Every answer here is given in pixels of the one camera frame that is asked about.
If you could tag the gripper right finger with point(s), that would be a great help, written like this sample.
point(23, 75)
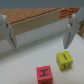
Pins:
point(72, 32)

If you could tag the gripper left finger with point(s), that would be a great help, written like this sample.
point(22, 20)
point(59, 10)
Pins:
point(8, 32)

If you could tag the pink block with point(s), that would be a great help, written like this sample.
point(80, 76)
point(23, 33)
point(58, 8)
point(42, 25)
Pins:
point(44, 74)

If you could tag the wooden drawer box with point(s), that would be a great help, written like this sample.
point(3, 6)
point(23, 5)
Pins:
point(33, 16)

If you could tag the wooden drawer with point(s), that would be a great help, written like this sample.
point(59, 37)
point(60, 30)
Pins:
point(30, 56)

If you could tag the yellow block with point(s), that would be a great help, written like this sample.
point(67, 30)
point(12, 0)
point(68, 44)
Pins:
point(64, 60)

